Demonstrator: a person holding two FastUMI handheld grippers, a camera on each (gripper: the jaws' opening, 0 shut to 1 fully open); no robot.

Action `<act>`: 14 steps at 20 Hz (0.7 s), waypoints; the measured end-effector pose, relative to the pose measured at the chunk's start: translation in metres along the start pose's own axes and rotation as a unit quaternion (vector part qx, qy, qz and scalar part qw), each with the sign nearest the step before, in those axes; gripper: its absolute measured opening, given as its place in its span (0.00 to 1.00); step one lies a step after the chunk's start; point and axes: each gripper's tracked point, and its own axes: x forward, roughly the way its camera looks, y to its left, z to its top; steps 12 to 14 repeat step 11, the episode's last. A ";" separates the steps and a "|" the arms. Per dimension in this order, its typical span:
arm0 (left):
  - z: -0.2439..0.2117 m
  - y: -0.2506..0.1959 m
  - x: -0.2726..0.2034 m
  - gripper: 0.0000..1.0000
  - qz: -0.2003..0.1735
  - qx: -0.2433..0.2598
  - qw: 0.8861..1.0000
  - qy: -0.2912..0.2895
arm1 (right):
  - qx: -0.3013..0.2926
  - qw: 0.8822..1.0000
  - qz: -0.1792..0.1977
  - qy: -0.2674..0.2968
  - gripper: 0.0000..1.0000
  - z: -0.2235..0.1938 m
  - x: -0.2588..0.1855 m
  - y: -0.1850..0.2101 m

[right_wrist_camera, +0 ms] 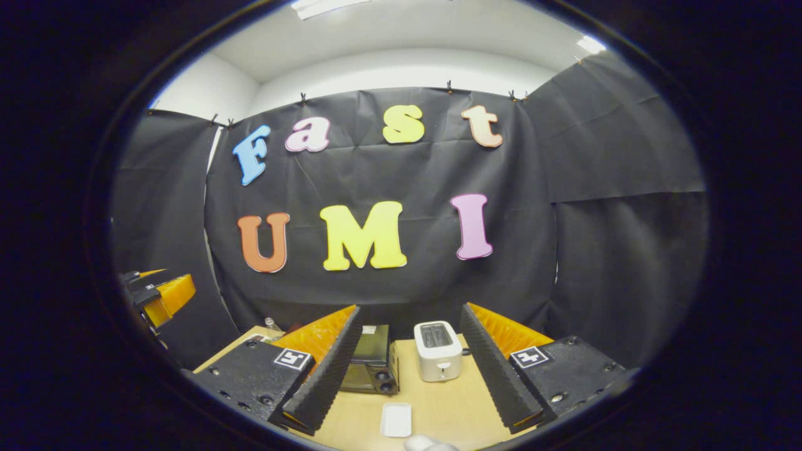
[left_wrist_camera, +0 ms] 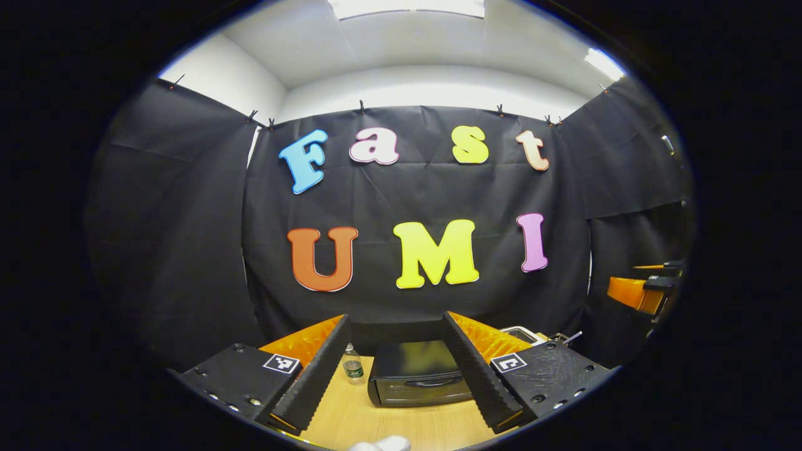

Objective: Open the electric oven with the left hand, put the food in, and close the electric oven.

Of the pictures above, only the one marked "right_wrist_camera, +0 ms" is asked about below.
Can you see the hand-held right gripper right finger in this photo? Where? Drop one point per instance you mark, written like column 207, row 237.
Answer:
column 495, row 376

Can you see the large ceiling light panel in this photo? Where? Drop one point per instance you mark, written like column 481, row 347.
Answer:
column 319, row 7

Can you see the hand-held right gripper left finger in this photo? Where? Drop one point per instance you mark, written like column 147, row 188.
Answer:
column 329, row 376

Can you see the black electric oven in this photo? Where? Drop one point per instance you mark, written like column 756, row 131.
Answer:
column 373, row 357

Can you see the white toaster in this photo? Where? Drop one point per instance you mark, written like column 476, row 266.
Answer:
column 438, row 357

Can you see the small ceiling light panel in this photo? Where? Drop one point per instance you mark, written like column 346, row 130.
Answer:
column 591, row 44

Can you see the white rectangular tray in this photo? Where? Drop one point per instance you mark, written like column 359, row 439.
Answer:
column 396, row 419

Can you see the black backdrop cloth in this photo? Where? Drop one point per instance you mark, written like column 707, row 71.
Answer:
column 595, row 188

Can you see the clear plastic water bottle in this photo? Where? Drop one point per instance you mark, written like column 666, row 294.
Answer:
column 272, row 329

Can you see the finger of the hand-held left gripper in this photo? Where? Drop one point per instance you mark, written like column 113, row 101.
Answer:
column 131, row 275
column 172, row 294

